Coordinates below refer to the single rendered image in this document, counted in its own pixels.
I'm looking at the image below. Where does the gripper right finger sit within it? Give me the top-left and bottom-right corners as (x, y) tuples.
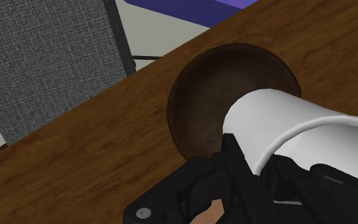
(291, 163), (358, 224)

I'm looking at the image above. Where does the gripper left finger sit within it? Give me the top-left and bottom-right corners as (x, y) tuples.
(123, 132), (280, 224)

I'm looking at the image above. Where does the white cup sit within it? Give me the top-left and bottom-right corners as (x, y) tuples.
(222, 88), (358, 188)

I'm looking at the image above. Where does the dark brown wooden bowl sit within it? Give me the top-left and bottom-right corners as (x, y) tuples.
(166, 43), (303, 162)

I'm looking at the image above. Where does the blue purple rug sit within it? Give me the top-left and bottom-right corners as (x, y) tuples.
(123, 0), (260, 29)

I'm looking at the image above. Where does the grey fabric chair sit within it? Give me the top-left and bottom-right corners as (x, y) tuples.
(0, 0), (163, 146)

